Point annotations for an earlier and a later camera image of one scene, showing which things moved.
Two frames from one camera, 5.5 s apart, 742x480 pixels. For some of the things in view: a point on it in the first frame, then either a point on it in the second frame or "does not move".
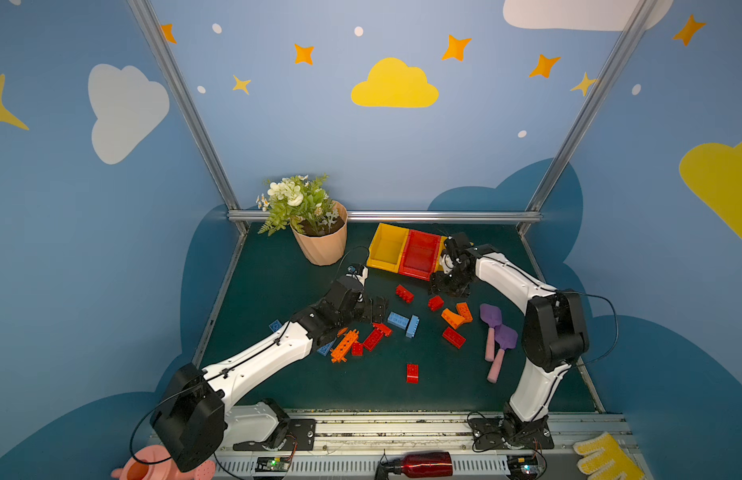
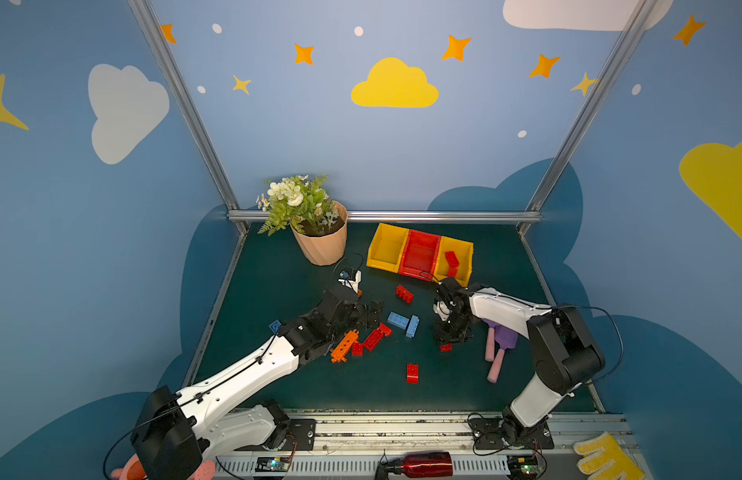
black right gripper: x=452 y=276 -> x=452 y=324
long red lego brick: x=376 y=335 does not move
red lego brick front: x=412 y=374 does not move
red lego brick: x=404 y=294 does not move
